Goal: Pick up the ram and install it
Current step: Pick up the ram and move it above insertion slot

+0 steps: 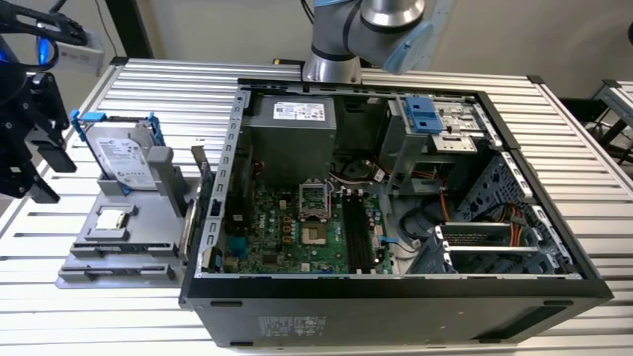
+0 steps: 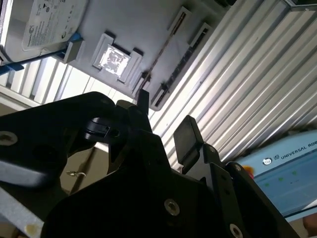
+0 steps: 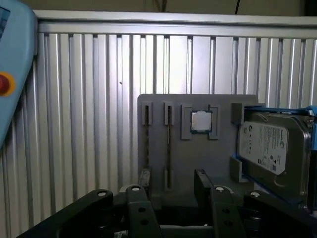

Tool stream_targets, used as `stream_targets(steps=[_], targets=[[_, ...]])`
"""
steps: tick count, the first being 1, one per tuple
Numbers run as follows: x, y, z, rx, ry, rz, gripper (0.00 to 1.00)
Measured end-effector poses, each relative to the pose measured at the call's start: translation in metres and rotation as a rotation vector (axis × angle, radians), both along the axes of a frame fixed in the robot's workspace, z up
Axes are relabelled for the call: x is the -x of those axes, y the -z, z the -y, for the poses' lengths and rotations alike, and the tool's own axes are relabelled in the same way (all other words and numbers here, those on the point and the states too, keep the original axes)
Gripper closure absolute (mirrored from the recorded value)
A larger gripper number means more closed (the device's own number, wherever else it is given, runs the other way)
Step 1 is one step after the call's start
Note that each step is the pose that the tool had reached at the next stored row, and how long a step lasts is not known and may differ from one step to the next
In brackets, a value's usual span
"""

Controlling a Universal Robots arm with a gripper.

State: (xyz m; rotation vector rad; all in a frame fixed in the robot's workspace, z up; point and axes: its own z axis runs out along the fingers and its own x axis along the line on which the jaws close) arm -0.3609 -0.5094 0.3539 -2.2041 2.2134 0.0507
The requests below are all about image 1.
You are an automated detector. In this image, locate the black RAM slot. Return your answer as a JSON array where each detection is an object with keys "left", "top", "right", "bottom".
[
  {"left": 359, "top": 189, "right": 375, "bottom": 274},
  {"left": 348, "top": 189, "right": 363, "bottom": 274},
  {"left": 343, "top": 189, "right": 357, "bottom": 274},
  {"left": 353, "top": 189, "right": 369, "bottom": 274}
]

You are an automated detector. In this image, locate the metal slat table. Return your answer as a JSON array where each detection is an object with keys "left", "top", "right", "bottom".
[{"left": 585, "top": 79, "right": 633, "bottom": 166}]

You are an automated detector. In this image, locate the grey power supply unit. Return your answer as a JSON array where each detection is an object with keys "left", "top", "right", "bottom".
[{"left": 242, "top": 94, "right": 339, "bottom": 186}]

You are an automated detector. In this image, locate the CPU socket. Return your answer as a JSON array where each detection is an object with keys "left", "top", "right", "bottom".
[{"left": 300, "top": 219, "right": 332, "bottom": 246}]

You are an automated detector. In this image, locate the red orange yellow wire bundle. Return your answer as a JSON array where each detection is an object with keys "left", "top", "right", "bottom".
[{"left": 500, "top": 205, "right": 527, "bottom": 248}]

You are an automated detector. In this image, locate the metal socket cover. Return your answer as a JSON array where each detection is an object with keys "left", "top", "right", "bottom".
[{"left": 299, "top": 178, "right": 332, "bottom": 220}]

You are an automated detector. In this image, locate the graphics card with metal bracket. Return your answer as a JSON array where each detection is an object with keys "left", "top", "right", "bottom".
[{"left": 176, "top": 136, "right": 218, "bottom": 263}]

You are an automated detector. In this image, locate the thick black cable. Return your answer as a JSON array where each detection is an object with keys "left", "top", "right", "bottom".
[{"left": 399, "top": 205, "right": 441, "bottom": 244}]

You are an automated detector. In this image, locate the black grey PC case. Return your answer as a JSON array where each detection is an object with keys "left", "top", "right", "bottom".
[{"left": 179, "top": 76, "right": 615, "bottom": 349}]

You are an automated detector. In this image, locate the silver CPU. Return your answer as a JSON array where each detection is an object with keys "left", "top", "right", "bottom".
[{"left": 95, "top": 209, "right": 131, "bottom": 231}]

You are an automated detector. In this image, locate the green motherboard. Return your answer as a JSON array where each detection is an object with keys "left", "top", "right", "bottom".
[{"left": 220, "top": 177, "right": 397, "bottom": 275}]

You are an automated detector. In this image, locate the hard disk in blue carrier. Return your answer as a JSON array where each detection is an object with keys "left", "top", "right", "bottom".
[{"left": 68, "top": 108, "right": 167, "bottom": 196}]

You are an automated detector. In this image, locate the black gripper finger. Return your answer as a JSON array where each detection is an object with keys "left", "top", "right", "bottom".
[
  {"left": 0, "top": 162, "right": 62, "bottom": 204},
  {"left": 23, "top": 72, "right": 79, "bottom": 174}
]

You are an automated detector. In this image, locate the blue drive latch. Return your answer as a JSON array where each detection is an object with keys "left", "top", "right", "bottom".
[{"left": 403, "top": 95, "right": 445, "bottom": 135}]

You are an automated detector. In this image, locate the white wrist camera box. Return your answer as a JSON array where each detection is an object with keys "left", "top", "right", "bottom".
[{"left": 52, "top": 31, "right": 106, "bottom": 77}]

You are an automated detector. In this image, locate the power supply wire bundle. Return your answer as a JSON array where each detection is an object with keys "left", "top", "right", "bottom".
[{"left": 328, "top": 157, "right": 395, "bottom": 186}]

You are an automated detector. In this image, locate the grey drive cage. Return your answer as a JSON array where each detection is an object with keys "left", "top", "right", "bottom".
[{"left": 380, "top": 94, "right": 496, "bottom": 196}]

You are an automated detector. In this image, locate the grey parts rack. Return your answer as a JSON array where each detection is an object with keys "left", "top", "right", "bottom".
[{"left": 55, "top": 146, "right": 192, "bottom": 290}]

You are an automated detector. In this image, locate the black post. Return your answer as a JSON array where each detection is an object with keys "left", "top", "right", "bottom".
[{"left": 102, "top": 0, "right": 156, "bottom": 60}]

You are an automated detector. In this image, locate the grey disk bay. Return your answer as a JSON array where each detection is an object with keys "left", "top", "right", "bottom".
[{"left": 409, "top": 220, "right": 568, "bottom": 276}]

